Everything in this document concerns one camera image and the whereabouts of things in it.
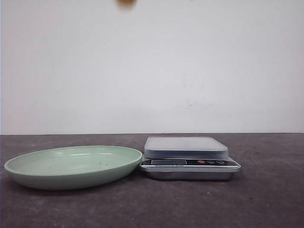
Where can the yellow corn cob piece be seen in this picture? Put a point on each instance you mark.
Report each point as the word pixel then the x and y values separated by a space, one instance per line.
pixel 126 4

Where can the silver digital kitchen scale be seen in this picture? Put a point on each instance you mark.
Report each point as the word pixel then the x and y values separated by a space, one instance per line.
pixel 187 158

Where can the light green plate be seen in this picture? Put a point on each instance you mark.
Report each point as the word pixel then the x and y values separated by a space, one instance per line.
pixel 75 167

